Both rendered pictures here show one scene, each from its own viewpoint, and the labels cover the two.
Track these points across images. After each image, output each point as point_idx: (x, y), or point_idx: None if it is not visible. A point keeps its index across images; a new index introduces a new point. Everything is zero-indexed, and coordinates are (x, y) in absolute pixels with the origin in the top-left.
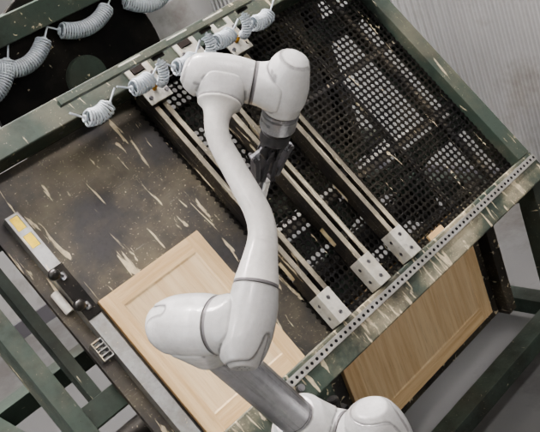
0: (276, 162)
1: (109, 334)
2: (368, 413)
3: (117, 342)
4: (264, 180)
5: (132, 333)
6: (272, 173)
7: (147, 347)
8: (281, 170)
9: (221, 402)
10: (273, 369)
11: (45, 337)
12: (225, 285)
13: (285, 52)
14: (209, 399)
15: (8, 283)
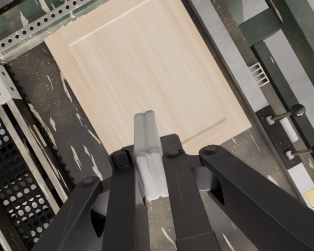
0: (114, 245)
1: (250, 87)
2: None
3: (244, 78)
4: (172, 157)
5: (224, 88)
6: (131, 184)
7: (211, 71)
8: (69, 201)
9: (146, 5)
10: (81, 30)
11: (295, 103)
12: (113, 128)
13: None
14: (158, 11)
15: None
